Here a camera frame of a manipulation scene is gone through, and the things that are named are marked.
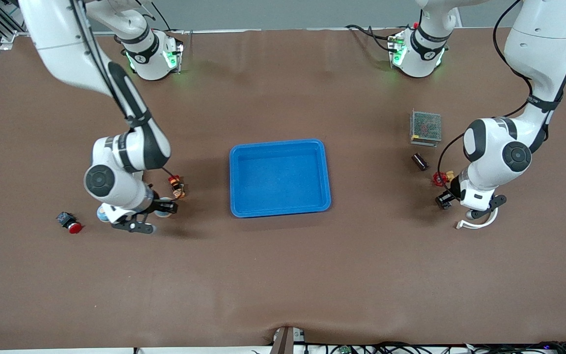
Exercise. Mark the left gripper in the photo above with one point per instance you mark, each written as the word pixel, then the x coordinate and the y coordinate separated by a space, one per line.
pixel 451 191

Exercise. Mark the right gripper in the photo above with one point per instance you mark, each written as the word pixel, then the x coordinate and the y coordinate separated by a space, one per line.
pixel 156 204

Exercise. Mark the blue dome bell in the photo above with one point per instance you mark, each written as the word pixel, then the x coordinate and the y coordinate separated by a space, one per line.
pixel 101 213
pixel 165 209

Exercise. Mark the small dark terminal block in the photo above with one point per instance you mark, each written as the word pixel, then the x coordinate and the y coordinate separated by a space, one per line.
pixel 441 201

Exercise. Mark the long brown electrolytic capacitor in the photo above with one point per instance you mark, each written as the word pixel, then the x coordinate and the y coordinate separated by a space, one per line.
pixel 419 162

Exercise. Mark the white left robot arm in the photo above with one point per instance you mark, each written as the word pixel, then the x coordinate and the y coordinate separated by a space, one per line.
pixel 538 39

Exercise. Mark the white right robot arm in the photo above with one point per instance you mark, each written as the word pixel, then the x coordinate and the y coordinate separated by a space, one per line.
pixel 57 39

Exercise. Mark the blue plastic tray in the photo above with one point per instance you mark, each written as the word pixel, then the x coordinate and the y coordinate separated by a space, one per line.
pixel 278 179

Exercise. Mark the brass valve red handwheel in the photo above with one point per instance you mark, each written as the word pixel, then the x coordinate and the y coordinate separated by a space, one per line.
pixel 439 179

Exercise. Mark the perforated metal power supply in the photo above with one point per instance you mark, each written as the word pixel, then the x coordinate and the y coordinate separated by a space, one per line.
pixel 425 125

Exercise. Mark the red mushroom push button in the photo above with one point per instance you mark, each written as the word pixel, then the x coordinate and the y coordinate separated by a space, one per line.
pixel 69 222

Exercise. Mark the orange red push button switch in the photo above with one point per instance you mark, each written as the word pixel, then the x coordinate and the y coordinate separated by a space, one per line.
pixel 179 189

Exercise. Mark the white curved plastic bracket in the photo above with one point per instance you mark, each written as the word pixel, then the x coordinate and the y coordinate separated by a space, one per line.
pixel 461 224

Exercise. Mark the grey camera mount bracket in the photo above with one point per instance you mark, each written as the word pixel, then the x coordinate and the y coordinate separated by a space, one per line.
pixel 285 341

